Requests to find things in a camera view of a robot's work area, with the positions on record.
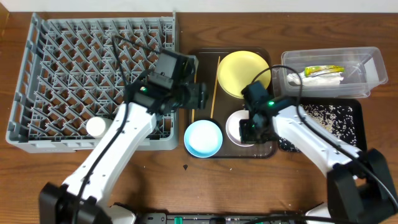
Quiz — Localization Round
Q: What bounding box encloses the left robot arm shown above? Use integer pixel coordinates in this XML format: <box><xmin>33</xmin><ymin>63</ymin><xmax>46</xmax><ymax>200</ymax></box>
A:
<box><xmin>39</xmin><ymin>81</ymin><xmax>208</xmax><ymax>223</ymax></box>

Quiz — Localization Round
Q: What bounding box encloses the clear plastic bin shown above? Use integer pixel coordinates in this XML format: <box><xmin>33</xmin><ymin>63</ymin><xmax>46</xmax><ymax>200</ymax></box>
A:
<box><xmin>281</xmin><ymin>47</ymin><xmax>388</xmax><ymax>98</ymax></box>

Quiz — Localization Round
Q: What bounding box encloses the wooden chopstick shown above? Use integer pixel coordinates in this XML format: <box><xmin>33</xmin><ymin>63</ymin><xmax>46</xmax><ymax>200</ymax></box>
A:
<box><xmin>191</xmin><ymin>73</ymin><xmax>197</xmax><ymax>123</ymax></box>
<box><xmin>210</xmin><ymin>56</ymin><xmax>221</xmax><ymax>119</ymax></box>

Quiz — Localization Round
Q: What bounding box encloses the white napkin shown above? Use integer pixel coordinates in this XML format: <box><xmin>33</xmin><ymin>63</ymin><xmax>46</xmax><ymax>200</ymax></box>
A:
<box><xmin>287</xmin><ymin>72</ymin><xmax>344</xmax><ymax>86</ymax></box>

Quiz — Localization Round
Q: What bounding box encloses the black waste tray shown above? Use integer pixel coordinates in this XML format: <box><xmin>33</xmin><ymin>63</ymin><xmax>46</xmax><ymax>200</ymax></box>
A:
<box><xmin>277</xmin><ymin>95</ymin><xmax>368</xmax><ymax>156</ymax></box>

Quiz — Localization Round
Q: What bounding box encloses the light blue bowl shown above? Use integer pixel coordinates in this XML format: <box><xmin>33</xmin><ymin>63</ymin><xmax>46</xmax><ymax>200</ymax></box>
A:
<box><xmin>183</xmin><ymin>120</ymin><xmax>223</xmax><ymax>158</ymax></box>

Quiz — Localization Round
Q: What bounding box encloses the pile of rice grains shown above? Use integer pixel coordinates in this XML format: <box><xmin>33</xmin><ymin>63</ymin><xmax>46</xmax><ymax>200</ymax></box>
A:
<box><xmin>278</xmin><ymin>104</ymin><xmax>358</xmax><ymax>150</ymax></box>

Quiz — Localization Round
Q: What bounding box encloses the yellow round plate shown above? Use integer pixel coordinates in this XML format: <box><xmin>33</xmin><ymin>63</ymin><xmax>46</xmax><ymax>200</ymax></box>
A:
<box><xmin>217</xmin><ymin>50</ymin><xmax>269</xmax><ymax>99</ymax></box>

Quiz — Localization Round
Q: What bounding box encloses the dark brown serving tray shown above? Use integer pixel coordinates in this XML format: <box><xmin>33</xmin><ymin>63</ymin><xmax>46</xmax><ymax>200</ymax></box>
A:
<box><xmin>186</xmin><ymin>47</ymin><xmax>278</xmax><ymax>159</ymax></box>

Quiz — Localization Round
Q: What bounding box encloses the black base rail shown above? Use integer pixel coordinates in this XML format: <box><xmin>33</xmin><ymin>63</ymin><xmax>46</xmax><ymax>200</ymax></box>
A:
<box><xmin>136</xmin><ymin>211</ymin><xmax>327</xmax><ymax>224</ymax></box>

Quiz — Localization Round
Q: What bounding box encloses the grey plastic dish rack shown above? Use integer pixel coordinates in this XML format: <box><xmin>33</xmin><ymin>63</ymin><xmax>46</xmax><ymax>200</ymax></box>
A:
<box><xmin>6</xmin><ymin>14</ymin><xmax>179</xmax><ymax>153</ymax></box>

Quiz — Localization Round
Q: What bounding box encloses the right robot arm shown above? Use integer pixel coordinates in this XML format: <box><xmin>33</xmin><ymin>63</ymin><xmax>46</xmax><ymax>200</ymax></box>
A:
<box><xmin>239</xmin><ymin>82</ymin><xmax>397</xmax><ymax>223</ymax></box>

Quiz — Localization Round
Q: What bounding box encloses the pale pink bowl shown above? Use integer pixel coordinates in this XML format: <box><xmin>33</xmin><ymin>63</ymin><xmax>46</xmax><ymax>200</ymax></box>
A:
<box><xmin>225</xmin><ymin>110</ymin><xmax>252</xmax><ymax>147</ymax></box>

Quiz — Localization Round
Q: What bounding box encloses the green snack wrapper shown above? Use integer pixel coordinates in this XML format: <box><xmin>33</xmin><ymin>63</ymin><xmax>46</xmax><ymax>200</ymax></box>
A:
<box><xmin>304</xmin><ymin>65</ymin><xmax>345</xmax><ymax>77</ymax></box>

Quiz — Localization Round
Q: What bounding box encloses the white cup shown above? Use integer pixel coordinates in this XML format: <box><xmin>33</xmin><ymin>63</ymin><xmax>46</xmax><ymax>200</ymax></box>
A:
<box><xmin>86</xmin><ymin>116</ymin><xmax>113</xmax><ymax>138</ymax></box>

